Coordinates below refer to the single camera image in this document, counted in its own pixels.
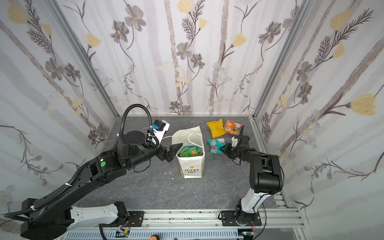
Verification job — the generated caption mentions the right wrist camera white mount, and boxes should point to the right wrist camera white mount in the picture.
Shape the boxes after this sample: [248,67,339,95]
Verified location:
[231,137,239,148]

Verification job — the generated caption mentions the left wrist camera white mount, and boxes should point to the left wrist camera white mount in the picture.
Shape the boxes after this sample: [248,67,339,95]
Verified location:
[152,120,170,147]

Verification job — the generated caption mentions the corner aluminium profile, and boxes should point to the corner aluminium profile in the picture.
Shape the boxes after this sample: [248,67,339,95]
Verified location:
[45,0,120,119]
[252,0,315,120]

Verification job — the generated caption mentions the small green circuit board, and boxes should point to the small green circuit board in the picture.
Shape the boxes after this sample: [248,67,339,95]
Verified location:
[115,231,129,238]

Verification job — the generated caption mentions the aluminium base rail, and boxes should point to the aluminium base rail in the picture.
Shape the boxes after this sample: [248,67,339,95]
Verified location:
[56,208,307,232]

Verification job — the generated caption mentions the right corner aluminium profile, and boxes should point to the right corner aluminium profile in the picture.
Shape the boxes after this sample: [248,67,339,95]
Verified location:
[252,0,315,120]

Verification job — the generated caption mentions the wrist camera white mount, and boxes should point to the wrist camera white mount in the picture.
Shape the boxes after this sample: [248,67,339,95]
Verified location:
[152,120,170,147]
[231,137,239,148]

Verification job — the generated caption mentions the yellow snack packet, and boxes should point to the yellow snack packet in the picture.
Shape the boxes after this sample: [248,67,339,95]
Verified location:
[207,119,227,139]

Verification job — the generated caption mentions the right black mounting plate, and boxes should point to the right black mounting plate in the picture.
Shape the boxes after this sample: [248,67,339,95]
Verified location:
[218,210,262,227]

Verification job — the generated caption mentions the green snack packet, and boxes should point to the green snack packet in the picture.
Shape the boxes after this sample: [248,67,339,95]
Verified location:
[178,146,204,158]

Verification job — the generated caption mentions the white slotted cable duct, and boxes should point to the white slotted cable duct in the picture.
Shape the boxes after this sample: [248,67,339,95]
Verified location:
[59,229,244,240]

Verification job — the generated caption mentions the teal snack packet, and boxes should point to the teal snack packet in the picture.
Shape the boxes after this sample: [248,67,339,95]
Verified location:
[207,138,226,154]

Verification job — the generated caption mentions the left corner aluminium profile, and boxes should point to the left corner aluminium profile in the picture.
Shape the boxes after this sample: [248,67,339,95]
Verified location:
[45,0,120,119]

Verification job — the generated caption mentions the orange black knob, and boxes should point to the orange black knob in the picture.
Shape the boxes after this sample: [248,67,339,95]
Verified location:
[150,235,161,240]

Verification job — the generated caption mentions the orange snack packet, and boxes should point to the orange snack packet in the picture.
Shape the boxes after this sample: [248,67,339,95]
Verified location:
[224,120,243,135]

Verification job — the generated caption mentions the white green paper bag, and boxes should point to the white green paper bag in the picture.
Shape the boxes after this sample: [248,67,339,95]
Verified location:
[171,126,206,179]

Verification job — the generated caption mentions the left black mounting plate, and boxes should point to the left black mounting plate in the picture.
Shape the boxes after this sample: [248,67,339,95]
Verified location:
[128,211,145,228]

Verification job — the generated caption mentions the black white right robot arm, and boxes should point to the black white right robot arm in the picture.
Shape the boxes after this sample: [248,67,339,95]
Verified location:
[219,136,284,227]

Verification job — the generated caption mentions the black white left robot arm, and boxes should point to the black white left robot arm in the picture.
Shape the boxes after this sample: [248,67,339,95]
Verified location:
[4,104,183,240]

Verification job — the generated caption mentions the black mounting plate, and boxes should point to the black mounting plate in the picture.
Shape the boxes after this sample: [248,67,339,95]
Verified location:
[128,211,145,228]
[218,210,262,227]

